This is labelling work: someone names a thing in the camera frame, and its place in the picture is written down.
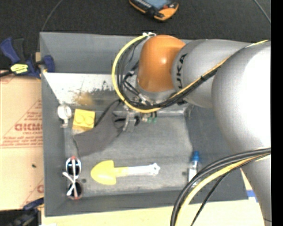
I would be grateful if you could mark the grey metal bin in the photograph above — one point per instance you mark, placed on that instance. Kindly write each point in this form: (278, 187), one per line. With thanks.
(155, 145)

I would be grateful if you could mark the yellow toy brick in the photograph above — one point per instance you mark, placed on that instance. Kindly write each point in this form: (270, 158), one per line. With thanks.
(83, 119)

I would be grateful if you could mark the white tape roll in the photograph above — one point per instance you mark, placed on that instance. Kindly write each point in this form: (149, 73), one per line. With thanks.
(64, 112)

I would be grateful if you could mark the clear plastic bottle blue cap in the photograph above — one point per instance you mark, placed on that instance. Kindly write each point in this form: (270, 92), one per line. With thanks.
(193, 168)

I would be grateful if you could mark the brown cardboard board red print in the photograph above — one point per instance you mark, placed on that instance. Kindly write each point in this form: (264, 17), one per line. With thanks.
(16, 149)

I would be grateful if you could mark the white frame sunglasses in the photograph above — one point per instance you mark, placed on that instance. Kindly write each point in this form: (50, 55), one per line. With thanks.
(73, 168)

